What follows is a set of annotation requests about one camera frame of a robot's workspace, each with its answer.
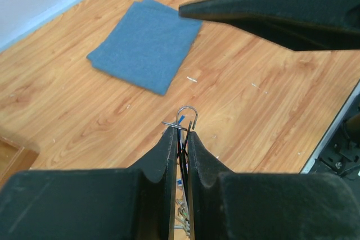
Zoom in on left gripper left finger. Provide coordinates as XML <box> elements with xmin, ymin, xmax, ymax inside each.
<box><xmin>1</xmin><ymin>128</ymin><xmax>177</xmax><ymax>239</ymax></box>

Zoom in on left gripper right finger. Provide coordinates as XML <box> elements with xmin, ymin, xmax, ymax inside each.
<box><xmin>187</xmin><ymin>132</ymin><xmax>359</xmax><ymax>239</ymax></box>

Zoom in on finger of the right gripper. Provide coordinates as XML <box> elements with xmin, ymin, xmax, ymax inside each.
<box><xmin>224</xmin><ymin>16</ymin><xmax>359</xmax><ymax>51</ymax></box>
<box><xmin>178</xmin><ymin>0</ymin><xmax>359</xmax><ymax>34</ymax></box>

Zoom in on large keyring with tagged keys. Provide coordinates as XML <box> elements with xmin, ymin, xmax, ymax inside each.
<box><xmin>161</xmin><ymin>106</ymin><xmax>198</xmax><ymax>237</ymax></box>

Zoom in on wooden compartment tray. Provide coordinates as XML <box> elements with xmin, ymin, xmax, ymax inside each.
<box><xmin>1</xmin><ymin>136</ymin><xmax>39</xmax><ymax>188</ymax></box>

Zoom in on folded blue towel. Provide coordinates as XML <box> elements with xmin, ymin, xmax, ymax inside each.
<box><xmin>87</xmin><ymin>0</ymin><xmax>203</xmax><ymax>96</ymax></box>

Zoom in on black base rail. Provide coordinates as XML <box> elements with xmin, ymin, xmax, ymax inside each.
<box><xmin>300</xmin><ymin>82</ymin><xmax>360</xmax><ymax>180</ymax></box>

